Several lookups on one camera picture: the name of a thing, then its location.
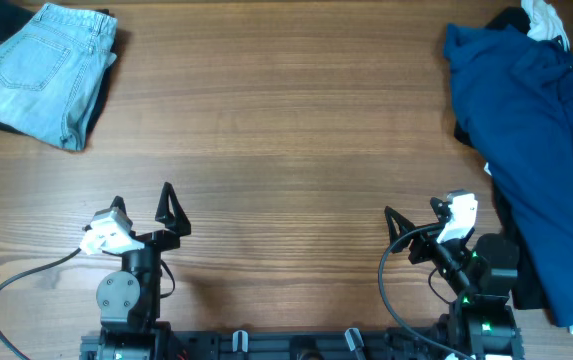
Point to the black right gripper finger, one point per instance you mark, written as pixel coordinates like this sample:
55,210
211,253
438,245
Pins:
397,224
441,209

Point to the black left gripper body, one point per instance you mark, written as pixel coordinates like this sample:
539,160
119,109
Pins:
158,241

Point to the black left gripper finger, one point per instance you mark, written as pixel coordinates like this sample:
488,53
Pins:
118,202
170,213

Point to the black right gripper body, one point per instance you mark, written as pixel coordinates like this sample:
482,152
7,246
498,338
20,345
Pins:
425,248

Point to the dark blue shirt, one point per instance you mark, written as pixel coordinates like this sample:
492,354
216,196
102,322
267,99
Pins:
554,253

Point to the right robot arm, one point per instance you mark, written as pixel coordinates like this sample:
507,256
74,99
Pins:
479,323

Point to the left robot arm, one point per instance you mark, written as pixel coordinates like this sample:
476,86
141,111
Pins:
129,299

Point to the black garment at right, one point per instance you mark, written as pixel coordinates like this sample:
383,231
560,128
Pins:
526,280

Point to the light blue folded jeans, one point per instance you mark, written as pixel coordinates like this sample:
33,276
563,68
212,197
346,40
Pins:
51,71

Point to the white shirt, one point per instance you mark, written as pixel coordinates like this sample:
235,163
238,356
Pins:
545,23

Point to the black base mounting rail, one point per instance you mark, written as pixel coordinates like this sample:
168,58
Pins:
348,344

